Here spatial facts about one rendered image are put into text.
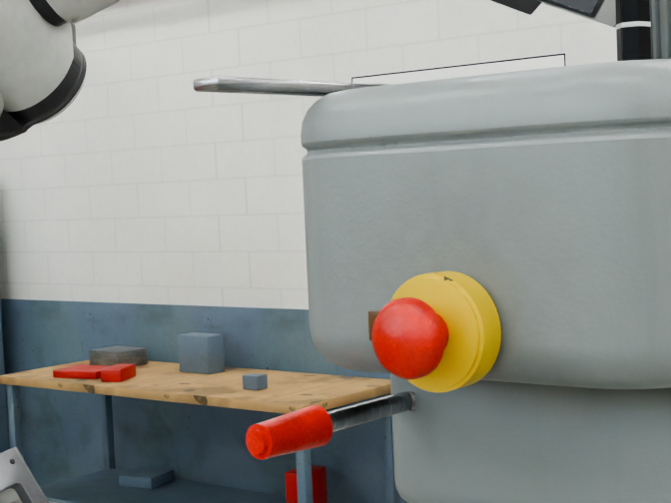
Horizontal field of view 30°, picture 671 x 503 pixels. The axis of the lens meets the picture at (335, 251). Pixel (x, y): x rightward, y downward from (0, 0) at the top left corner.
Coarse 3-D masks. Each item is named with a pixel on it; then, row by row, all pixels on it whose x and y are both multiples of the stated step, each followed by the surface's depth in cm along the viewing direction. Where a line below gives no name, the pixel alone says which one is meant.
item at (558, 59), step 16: (464, 64) 582; (480, 64) 576; (496, 64) 571; (512, 64) 566; (528, 64) 560; (544, 64) 555; (560, 64) 551; (352, 80) 623; (368, 80) 617; (384, 80) 611; (400, 80) 605; (416, 80) 599
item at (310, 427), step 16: (384, 400) 76; (400, 400) 77; (288, 416) 69; (304, 416) 69; (320, 416) 70; (336, 416) 72; (352, 416) 73; (368, 416) 74; (384, 416) 76; (256, 432) 67; (272, 432) 67; (288, 432) 68; (304, 432) 69; (320, 432) 70; (256, 448) 67; (272, 448) 67; (288, 448) 68; (304, 448) 69
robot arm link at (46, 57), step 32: (0, 0) 89; (32, 0) 92; (64, 0) 92; (96, 0) 93; (0, 32) 90; (32, 32) 92; (64, 32) 96; (0, 64) 91; (32, 64) 93; (64, 64) 95; (32, 96) 94; (64, 96) 96
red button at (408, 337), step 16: (400, 304) 60; (416, 304) 60; (384, 320) 61; (400, 320) 60; (416, 320) 60; (432, 320) 60; (384, 336) 61; (400, 336) 60; (416, 336) 60; (432, 336) 60; (448, 336) 62; (384, 352) 61; (400, 352) 60; (416, 352) 60; (432, 352) 60; (400, 368) 60; (416, 368) 60; (432, 368) 60
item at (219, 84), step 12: (204, 84) 67; (216, 84) 66; (228, 84) 67; (240, 84) 68; (252, 84) 68; (264, 84) 69; (276, 84) 70; (288, 84) 70; (300, 84) 71; (312, 84) 72; (324, 84) 73; (336, 84) 74; (348, 84) 75; (360, 84) 76; (372, 84) 77; (384, 84) 79; (324, 96) 75
